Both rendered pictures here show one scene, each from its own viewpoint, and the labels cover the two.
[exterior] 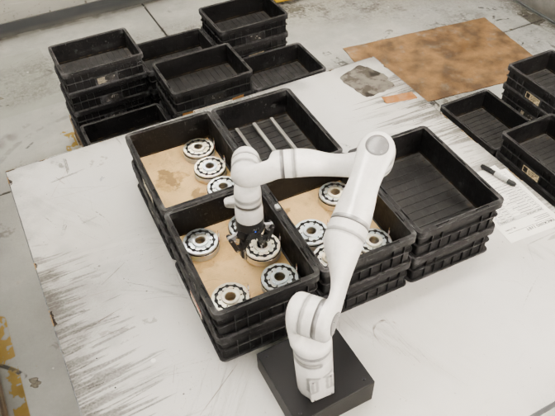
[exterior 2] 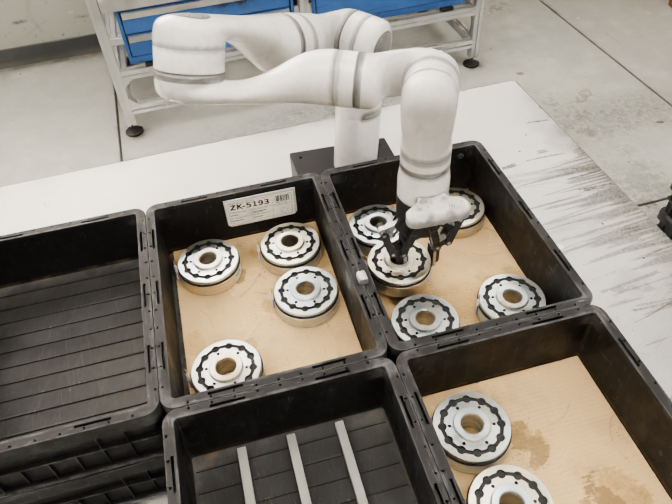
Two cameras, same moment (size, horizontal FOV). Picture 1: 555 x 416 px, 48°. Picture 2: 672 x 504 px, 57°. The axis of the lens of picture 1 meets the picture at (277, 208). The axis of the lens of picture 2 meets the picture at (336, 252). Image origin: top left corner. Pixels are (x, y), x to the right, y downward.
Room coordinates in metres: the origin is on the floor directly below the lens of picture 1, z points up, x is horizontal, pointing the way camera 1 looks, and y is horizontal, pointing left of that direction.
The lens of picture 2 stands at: (1.83, 0.09, 1.61)
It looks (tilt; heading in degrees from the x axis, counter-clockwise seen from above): 46 degrees down; 192
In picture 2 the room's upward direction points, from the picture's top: 4 degrees counter-clockwise
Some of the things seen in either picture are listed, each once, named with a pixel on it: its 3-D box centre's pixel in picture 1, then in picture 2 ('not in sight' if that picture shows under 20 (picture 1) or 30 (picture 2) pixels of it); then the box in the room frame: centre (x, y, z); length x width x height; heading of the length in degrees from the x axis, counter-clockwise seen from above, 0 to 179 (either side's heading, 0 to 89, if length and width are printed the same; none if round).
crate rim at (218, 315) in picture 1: (238, 244); (441, 233); (1.12, 0.11, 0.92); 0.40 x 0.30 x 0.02; 25
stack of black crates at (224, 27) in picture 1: (245, 49); not in sight; (3.06, 0.16, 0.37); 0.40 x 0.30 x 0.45; 116
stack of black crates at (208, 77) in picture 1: (206, 106); not in sight; (2.53, 0.34, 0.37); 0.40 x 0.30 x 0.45; 116
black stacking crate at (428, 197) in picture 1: (419, 190); (60, 343); (1.37, -0.44, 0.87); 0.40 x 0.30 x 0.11; 25
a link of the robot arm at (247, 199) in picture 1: (246, 177); (427, 120); (1.14, 0.07, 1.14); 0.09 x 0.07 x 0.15; 0
